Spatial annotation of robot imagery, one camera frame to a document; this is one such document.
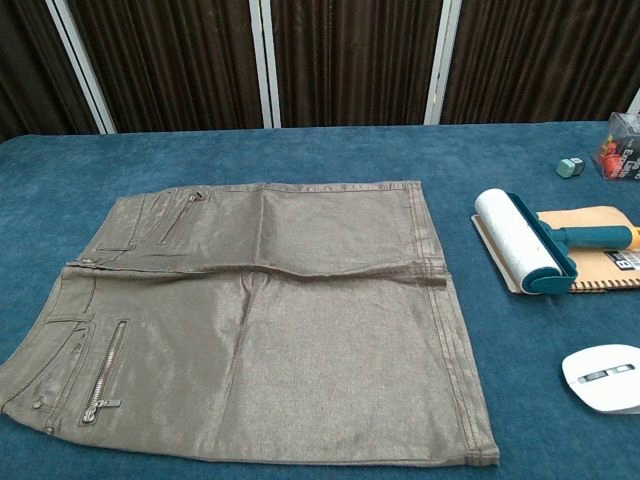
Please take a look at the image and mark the yellow spiral notebook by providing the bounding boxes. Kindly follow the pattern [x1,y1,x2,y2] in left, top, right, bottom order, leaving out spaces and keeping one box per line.
[470,203,640,296]

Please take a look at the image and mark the white computer mouse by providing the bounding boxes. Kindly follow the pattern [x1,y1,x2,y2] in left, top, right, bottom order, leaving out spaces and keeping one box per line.
[560,343,640,414]

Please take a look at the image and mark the folded bronze metallic pants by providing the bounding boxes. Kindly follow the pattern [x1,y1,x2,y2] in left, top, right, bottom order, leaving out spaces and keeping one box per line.
[0,179,501,464]

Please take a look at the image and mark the blue tablecloth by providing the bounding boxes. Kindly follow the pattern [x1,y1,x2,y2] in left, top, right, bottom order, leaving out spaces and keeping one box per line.
[0,119,640,480]

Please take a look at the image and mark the teal lint roller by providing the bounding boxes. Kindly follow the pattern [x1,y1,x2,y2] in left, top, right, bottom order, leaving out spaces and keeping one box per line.
[473,188,640,296]

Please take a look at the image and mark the dark brown curtain panel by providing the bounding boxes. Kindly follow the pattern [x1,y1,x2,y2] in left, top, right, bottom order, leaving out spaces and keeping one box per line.
[269,0,444,129]
[0,0,99,144]
[67,0,266,134]
[439,0,640,125]

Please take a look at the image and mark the small green cube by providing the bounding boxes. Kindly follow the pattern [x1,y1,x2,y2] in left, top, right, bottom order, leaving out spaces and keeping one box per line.
[555,156,585,178]

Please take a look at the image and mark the clear box with red items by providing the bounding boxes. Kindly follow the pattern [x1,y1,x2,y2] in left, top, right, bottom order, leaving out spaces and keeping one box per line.
[591,111,640,182]

